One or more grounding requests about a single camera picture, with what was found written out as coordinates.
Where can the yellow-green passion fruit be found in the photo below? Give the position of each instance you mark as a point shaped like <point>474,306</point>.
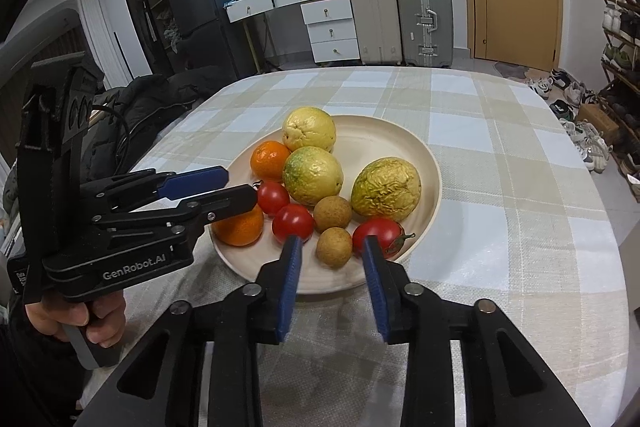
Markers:
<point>312,177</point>

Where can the pile of sneakers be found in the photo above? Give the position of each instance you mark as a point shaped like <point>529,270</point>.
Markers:
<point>585,142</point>

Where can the small red tomato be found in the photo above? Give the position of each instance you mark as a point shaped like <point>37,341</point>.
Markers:
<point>274,198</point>

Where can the white desk with drawers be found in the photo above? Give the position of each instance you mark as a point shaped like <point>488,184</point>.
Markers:
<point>327,14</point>

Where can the beige oval plate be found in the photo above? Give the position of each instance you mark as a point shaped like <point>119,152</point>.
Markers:
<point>400,142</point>

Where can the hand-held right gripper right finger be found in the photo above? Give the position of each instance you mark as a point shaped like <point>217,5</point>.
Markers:
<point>375,287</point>

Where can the black jacket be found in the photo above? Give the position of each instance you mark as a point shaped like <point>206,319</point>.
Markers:
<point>160,97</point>

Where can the grey door mat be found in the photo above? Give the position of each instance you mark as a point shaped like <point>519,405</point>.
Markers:
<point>512,70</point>

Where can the checked beige tablecloth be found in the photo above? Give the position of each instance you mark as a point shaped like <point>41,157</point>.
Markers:
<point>500,207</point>

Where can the person's left hand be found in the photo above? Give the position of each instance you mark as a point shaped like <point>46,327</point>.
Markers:
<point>107,319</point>

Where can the brown longan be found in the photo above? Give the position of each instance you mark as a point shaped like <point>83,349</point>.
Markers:
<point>334,247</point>
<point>332,213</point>

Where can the pale yellow passion fruit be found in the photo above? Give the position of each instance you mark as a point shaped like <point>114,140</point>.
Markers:
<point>308,129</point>

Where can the wrinkled yellow passion fruit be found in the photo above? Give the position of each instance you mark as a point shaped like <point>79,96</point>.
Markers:
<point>385,188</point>

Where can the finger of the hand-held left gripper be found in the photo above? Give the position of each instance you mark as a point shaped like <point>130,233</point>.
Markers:
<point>197,181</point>
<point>230,202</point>

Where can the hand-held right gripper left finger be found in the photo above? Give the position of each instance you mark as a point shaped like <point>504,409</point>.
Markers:
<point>292,282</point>

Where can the wooden shoe rack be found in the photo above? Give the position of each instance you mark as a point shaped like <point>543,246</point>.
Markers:
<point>620,72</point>

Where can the smooth red tomato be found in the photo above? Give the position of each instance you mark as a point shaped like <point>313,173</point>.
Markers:
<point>294,221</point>

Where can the brown cardboard box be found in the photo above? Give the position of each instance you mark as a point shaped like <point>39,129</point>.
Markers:
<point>597,119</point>

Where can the red tomato with green stem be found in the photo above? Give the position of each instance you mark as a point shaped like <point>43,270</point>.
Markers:
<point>385,229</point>

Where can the beige suitcase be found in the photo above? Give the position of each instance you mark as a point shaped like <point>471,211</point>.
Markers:
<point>372,17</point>

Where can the orange mandarin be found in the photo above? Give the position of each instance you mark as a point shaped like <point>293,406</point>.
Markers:
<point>269,159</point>
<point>240,229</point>

